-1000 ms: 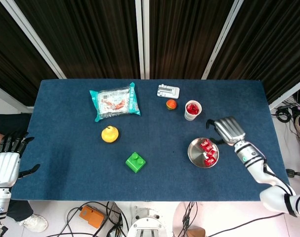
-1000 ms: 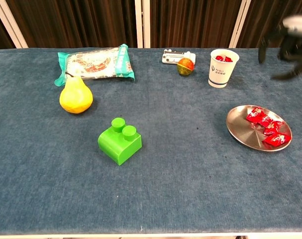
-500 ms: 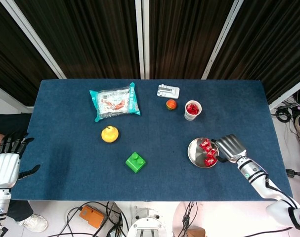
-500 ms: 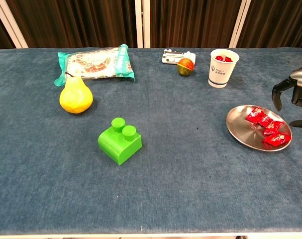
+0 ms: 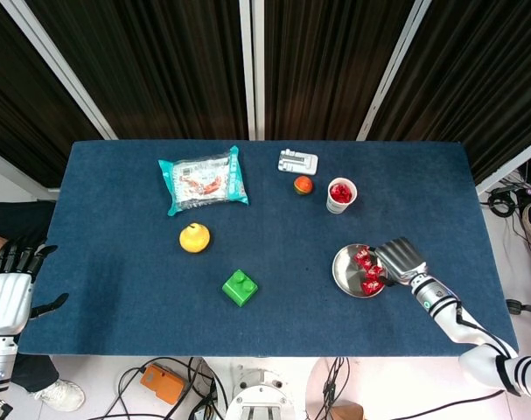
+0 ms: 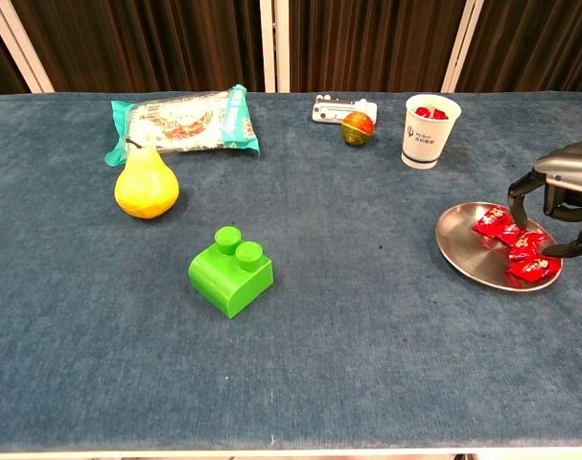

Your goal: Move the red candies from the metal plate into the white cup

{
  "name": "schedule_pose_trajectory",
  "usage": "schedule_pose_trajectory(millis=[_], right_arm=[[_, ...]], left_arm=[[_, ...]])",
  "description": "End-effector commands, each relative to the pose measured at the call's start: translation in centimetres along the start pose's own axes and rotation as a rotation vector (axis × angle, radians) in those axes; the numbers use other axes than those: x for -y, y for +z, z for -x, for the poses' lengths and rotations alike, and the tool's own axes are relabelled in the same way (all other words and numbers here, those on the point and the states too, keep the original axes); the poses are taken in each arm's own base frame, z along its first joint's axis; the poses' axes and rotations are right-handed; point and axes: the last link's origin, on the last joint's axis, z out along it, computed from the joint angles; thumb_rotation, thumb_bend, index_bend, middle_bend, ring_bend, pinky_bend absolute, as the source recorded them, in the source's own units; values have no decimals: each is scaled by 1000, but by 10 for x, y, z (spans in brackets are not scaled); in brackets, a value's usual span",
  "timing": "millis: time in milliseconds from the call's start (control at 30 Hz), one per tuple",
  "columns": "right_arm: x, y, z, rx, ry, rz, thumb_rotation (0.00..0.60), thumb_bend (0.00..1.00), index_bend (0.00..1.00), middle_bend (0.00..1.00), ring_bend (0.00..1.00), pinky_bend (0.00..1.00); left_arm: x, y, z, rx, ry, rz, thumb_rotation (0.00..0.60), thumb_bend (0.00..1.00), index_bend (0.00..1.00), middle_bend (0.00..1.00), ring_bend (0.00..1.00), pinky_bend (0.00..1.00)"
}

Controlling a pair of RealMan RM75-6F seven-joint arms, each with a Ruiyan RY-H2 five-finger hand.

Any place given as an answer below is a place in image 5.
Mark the green building block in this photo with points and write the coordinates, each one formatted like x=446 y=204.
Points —
x=239 y=291

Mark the person dark trousers leg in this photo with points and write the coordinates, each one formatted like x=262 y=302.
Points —
x=20 y=216

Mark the brown wooden object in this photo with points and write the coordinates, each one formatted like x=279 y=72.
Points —
x=348 y=412

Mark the white paper cup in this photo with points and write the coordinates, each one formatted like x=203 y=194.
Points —
x=337 y=209

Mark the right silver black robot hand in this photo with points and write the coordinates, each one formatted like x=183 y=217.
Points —
x=400 y=260

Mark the black stand leg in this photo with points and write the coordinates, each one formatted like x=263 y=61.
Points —
x=514 y=306

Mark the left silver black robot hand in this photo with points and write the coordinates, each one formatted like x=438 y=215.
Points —
x=4 y=302

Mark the white metal frame beam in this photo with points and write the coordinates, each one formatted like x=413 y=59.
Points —
x=16 y=170
x=510 y=166

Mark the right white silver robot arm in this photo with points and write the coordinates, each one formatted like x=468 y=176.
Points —
x=440 y=306

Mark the white plastic clip device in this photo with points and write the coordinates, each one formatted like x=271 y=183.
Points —
x=298 y=163

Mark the orange control box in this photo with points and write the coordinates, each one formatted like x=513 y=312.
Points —
x=162 y=385

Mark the round steel plate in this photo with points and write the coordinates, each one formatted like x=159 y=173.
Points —
x=346 y=271

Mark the white grey robot base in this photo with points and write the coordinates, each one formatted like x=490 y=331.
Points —
x=258 y=394

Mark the dark brown pleated curtain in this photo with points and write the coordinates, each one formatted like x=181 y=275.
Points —
x=20 y=87
x=326 y=65
x=160 y=65
x=479 y=65

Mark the teal snack package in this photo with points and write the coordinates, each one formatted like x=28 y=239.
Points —
x=204 y=184

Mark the orange green toy ball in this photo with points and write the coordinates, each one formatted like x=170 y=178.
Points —
x=303 y=185

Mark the blue table cloth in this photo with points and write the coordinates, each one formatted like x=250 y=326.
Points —
x=269 y=245

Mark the red candy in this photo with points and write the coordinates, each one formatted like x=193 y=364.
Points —
x=362 y=258
x=371 y=287
x=335 y=191
x=344 y=196
x=374 y=272

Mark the yellow toy pear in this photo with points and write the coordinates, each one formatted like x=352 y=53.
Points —
x=194 y=240

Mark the white metal frame post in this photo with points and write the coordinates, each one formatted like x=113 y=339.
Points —
x=395 y=65
x=58 y=65
x=247 y=65

